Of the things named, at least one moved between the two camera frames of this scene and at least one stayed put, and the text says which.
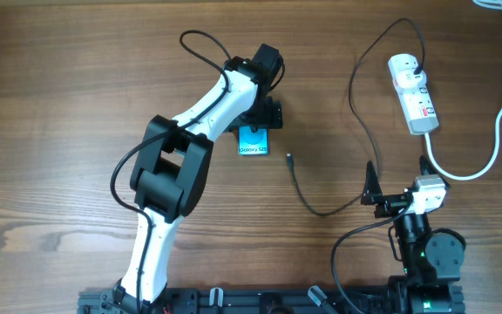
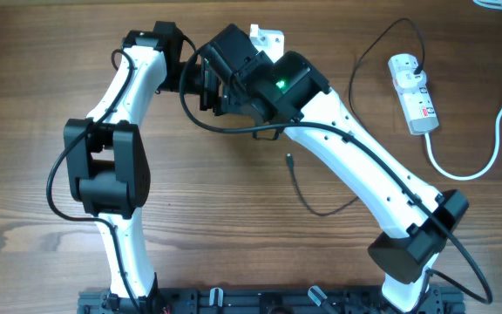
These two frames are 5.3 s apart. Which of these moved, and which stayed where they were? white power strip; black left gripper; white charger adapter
Moved: black left gripper
Stayed: white power strip; white charger adapter
